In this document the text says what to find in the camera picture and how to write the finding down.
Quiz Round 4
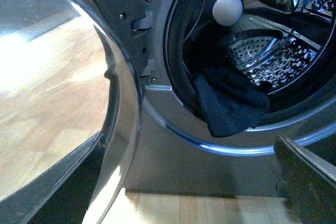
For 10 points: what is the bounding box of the grey front-load washing machine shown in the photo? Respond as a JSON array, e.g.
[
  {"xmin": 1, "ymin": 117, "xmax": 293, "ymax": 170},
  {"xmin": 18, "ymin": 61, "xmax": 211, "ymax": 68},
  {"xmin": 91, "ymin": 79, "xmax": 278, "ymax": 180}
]
[{"xmin": 70, "ymin": 0, "xmax": 336, "ymax": 198}]

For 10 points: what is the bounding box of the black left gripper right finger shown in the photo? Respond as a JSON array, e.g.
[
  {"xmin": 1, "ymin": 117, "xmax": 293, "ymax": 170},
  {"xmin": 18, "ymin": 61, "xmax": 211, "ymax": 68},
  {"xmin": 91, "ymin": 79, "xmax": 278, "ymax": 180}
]
[{"xmin": 274, "ymin": 135, "xmax": 335, "ymax": 223}]

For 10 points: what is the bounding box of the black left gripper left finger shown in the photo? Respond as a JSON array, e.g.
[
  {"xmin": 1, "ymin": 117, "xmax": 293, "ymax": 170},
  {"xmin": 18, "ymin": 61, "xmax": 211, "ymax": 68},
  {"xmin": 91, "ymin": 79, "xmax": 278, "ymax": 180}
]
[{"xmin": 1, "ymin": 132, "xmax": 104, "ymax": 223}]

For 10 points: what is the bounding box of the white drum centre knob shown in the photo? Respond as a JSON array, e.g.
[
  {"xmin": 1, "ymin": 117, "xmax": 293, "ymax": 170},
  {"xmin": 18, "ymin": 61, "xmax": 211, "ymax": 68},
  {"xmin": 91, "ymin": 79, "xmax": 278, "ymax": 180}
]
[{"xmin": 212, "ymin": 0, "xmax": 244, "ymax": 26}]

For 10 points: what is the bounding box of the dark navy cloth garment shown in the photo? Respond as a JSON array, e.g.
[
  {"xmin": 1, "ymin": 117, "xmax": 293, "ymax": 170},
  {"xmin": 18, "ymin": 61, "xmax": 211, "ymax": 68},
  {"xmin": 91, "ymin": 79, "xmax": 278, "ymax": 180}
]
[{"xmin": 193, "ymin": 68, "xmax": 271, "ymax": 137}]

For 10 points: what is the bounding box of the round washing machine door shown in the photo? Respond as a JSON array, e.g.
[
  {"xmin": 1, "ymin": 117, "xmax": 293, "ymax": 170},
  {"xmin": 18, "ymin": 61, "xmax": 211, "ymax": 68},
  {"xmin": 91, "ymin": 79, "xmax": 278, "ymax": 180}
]
[{"xmin": 1, "ymin": 0, "xmax": 148, "ymax": 223}]

